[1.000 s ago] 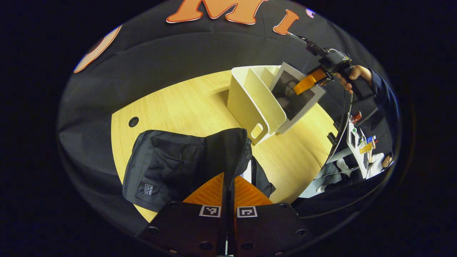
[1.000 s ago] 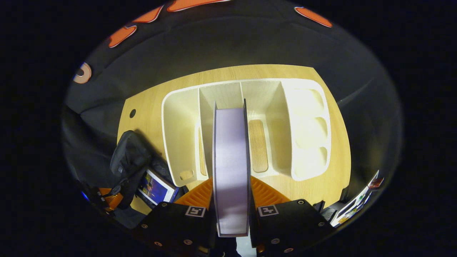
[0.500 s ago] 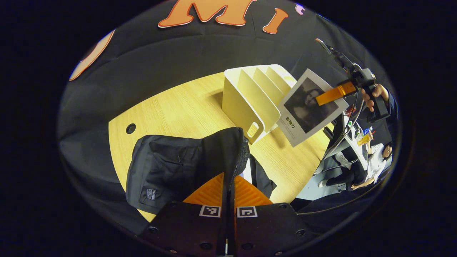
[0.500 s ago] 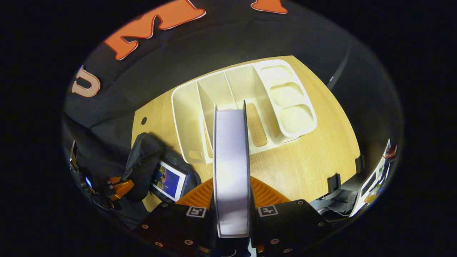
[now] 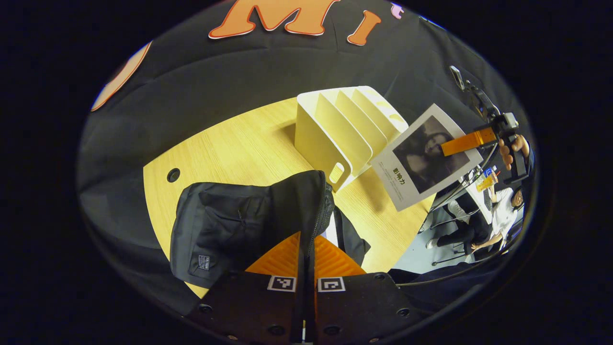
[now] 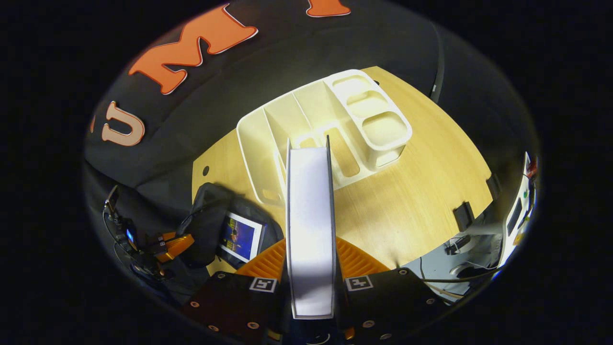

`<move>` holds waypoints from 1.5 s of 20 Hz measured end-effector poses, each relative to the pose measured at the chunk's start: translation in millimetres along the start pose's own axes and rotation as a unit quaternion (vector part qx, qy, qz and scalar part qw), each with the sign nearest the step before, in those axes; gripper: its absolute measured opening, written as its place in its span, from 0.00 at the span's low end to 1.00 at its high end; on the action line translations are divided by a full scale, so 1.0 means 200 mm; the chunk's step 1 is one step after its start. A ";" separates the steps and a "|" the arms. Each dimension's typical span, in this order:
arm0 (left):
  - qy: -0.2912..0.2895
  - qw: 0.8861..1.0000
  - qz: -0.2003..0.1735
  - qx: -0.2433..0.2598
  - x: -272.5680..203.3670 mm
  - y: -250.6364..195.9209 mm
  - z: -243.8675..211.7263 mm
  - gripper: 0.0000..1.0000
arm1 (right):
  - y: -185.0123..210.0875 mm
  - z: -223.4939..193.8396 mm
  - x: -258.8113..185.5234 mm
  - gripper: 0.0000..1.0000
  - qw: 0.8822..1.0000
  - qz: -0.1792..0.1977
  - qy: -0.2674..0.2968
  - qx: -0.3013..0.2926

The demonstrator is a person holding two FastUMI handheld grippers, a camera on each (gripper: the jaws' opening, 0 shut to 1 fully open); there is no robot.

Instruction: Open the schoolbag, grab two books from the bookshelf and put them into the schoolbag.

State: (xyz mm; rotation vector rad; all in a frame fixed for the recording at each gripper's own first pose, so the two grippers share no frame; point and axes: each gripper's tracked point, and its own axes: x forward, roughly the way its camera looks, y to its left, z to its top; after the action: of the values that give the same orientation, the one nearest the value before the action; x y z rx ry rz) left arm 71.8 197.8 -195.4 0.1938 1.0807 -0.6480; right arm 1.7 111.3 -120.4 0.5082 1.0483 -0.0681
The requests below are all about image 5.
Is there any black backdrop cloth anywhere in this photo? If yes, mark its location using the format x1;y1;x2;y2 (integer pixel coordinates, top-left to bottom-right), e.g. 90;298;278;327
77;0;532;317

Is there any black schoolbag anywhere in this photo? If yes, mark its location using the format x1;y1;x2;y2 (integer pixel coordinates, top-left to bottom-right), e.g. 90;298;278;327
170;170;372;289

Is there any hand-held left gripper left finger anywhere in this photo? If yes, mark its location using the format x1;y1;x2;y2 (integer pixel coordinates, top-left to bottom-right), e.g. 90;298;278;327
186;231;307;345

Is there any grey portrait cover book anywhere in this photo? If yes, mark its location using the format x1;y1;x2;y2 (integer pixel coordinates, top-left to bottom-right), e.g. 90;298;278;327
370;103;484;212

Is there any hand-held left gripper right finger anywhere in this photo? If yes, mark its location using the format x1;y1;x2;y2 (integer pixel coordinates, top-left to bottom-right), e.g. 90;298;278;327
309;233;423;345

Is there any white bookshelf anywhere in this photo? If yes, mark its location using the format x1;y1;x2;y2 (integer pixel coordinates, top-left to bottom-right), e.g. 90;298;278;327
294;86;409;193

